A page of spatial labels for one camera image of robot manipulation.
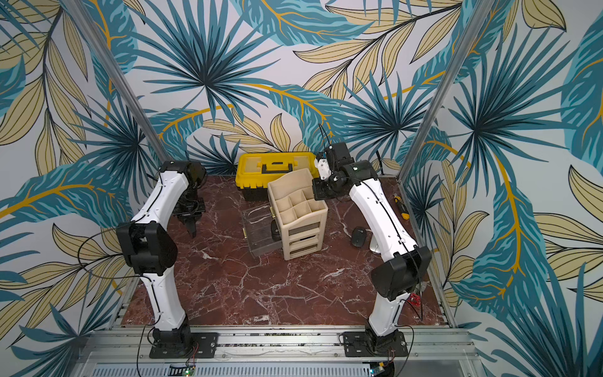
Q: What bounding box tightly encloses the red small object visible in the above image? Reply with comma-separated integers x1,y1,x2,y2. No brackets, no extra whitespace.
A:
407,293,422,308

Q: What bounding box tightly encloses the white computer mouse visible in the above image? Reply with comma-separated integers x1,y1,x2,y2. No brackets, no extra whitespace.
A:
369,236,380,254

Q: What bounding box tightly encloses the yellow black screwdriver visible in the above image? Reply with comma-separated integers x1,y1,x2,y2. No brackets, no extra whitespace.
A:
394,196,410,221

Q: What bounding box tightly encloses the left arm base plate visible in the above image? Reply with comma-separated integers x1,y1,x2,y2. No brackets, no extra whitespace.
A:
149,329,219,359

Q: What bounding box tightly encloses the right aluminium corner post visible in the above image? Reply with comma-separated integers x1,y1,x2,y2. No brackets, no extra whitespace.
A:
397,0,496,182

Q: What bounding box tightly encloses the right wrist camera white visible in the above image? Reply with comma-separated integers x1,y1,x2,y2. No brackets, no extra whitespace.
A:
314,158,332,181

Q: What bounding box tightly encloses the left aluminium corner post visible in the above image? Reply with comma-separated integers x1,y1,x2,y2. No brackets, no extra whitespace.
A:
61,1,173,163

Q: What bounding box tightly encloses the black computer mouse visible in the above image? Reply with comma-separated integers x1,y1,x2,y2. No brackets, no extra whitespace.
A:
350,226,367,248
270,218,282,241

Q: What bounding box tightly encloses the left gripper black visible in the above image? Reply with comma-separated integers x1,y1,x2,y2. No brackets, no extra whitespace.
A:
173,182,207,226

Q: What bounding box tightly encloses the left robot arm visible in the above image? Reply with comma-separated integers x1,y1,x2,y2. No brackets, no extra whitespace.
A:
116,160,207,354

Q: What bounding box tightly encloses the aluminium corner post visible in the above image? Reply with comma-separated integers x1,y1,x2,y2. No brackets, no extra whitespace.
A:
61,1,173,163
397,0,496,182

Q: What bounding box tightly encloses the beige drawer organizer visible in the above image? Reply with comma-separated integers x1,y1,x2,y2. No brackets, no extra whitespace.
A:
268,168,328,261

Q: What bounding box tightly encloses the yellow black toolbox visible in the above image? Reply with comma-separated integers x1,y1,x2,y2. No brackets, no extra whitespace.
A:
236,152,319,202

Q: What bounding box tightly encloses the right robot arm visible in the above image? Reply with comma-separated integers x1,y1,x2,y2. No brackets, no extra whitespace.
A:
312,142,432,348

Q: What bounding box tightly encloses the aluminium front rail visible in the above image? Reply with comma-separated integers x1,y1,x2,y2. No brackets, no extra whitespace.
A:
69,325,486,376

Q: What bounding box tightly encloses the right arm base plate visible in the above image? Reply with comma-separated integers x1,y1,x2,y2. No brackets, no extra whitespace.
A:
339,328,409,358

